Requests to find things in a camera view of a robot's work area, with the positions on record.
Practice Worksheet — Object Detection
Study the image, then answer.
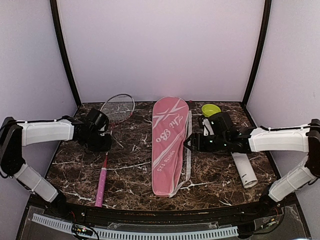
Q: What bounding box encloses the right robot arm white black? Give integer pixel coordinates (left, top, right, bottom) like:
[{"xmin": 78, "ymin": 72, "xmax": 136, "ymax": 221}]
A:
[{"xmin": 184, "ymin": 112, "xmax": 320, "ymax": 217}]

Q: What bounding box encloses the green plastic bowl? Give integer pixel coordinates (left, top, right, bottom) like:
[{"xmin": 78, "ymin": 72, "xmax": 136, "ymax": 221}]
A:
[{"xmin": 201, "ymin": 104, "xmax": 221, "ymax": 118}]

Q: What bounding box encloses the pink racket top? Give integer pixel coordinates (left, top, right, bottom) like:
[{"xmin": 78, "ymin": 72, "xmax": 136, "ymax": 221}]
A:
[{"xmin": 94, "ymin": 93, "xmax": 135, "ymax": 208}]

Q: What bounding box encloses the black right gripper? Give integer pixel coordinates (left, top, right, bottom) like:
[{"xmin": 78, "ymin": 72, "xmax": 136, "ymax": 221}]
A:
[{"xmin": 184, "ymin": 132, "xmax": 229, "ymax": 153}]

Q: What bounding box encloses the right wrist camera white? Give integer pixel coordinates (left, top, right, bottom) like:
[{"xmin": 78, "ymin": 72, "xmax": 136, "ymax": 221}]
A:
[{"xmin": 198, "ymin": 112, "xmax": 234, "ymax": 137}]

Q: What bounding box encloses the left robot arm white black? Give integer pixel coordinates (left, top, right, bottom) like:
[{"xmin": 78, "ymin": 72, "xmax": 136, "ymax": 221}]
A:
[{"xmin": 0, "ymin": 108, "xmax": 112, "ymax": 218}]

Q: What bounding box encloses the pink racket bag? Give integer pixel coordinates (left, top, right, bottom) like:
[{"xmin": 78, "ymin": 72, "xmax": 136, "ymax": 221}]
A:
[{"xmin": 151, "ymin": 96, "xmax": 192, "ymax": 198}]

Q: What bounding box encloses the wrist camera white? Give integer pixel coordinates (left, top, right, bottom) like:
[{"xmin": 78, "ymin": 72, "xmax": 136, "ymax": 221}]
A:
[
  {"xmin": 198, "ymin": 112, "xmax": 234, "ymax": 137},
  {"xmin": 86, "ymin": 108, "xmax": 109, "ymax": 134}
]

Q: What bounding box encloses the black frame post left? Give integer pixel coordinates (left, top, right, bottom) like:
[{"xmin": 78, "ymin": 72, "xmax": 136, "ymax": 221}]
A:
[{"xmin": 49, "ymin": 0, "xmax": 82, "ymax": 108}]

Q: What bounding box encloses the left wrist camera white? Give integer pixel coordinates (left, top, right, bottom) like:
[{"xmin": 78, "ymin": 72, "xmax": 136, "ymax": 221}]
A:
[{"xmin": 86, "ymin": 108, "xmax": 109, "ymax": 134}]

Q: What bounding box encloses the white shuttlecock tube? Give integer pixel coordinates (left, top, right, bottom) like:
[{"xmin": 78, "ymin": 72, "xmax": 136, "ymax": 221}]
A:
[{"xmin": 231, "ymin": 152, "xmax": 258, "ymax": 189}]

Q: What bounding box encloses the grey cable duct front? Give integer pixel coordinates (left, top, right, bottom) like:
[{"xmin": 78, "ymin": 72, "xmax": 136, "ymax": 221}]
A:
[{"xmin": 31, "ymin": 213, "xmax": 239, "ymax": 240}]

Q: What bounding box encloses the black frame post right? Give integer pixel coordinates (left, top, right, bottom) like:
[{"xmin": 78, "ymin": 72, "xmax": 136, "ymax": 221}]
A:
[{"xmin": 241, "ymin": 0, "xmax": 272, "ymax": 108}]

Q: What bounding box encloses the black frame post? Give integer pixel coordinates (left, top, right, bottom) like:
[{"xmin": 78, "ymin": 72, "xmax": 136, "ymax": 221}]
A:
[
  {"xmin": 241, "ymin": 0, "xmax": 272, "ymax": 108},
  {"xmin": 49, "ymin": 0, "xmax": 82, "ymax": 108}
]

